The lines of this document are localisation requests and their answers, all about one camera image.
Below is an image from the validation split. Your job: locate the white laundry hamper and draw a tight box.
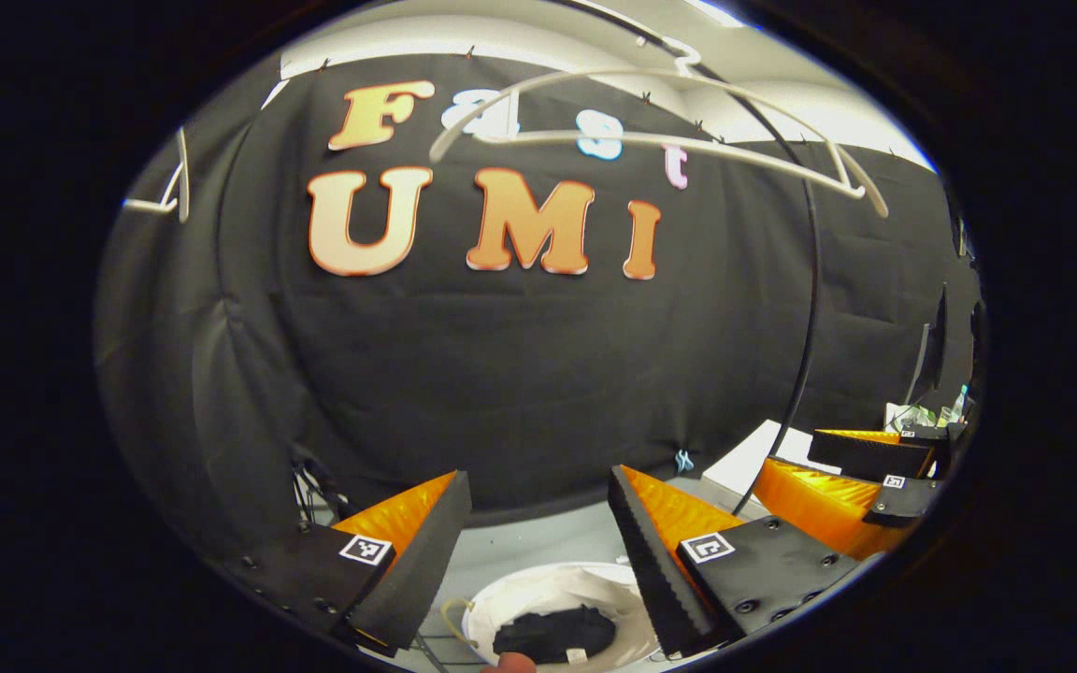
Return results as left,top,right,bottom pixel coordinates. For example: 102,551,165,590
440,561,680,670

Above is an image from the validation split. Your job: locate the white table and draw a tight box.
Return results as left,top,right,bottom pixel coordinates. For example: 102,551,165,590
702,419,815,501

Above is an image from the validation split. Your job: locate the dark computer monitor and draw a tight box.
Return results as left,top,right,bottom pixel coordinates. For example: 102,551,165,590
903,285,951,408

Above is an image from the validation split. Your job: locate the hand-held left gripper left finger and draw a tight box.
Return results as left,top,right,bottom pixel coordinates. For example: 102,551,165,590
209,470,472,655

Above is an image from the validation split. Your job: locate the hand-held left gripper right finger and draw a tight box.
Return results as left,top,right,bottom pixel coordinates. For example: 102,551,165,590
607,465,862,660

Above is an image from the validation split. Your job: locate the black jacket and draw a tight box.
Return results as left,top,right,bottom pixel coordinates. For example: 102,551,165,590
492,606,616,665

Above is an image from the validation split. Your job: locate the black clothes rack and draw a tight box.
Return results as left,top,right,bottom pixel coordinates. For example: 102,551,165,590
576,0,825,517

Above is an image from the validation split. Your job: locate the white clothes hanger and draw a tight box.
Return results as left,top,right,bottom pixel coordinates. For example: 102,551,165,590
428,37,890,221
122,126,192,225

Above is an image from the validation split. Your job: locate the black backdrop cloth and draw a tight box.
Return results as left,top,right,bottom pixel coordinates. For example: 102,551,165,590
94,51,984,562

